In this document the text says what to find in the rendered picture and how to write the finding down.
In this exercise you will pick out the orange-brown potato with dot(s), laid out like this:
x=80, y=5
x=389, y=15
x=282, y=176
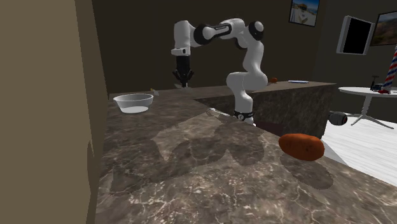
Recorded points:
x=301, y=146

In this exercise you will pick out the landscape wall picture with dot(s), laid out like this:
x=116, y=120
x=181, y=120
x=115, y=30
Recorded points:
x=385, y=28

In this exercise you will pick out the tall beige cabinet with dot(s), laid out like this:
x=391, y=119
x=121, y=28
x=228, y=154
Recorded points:
x=43, y=111

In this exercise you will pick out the red white blue striped pole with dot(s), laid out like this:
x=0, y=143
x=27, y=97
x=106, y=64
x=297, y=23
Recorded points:
x=390, y=70

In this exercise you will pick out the pale blue flat plate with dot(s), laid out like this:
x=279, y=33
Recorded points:
x=298, y=81

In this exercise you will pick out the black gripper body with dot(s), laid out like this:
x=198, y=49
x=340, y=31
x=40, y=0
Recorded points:
x=182, y=64

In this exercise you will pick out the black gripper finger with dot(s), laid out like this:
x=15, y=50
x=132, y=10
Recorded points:
x=177, y=76
x=189, y=76

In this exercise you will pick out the round white pedestal table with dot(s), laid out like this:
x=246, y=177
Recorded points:
x=367, y=102

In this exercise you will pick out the black cylinder object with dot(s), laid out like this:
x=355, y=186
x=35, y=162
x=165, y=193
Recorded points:
x=337, y=118

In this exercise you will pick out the white bowl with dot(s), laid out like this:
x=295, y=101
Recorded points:
x=134, y=102

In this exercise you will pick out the small orange fruit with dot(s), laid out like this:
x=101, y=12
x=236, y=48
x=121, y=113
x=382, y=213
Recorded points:
x=273, y=80

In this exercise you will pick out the beach wall picture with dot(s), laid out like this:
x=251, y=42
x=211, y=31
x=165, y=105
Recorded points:
x=304, y=11

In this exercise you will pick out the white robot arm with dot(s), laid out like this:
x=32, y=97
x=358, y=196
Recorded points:
x=252, y=59

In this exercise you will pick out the white framed black wall screen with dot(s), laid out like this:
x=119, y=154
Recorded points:
x=355, y=35

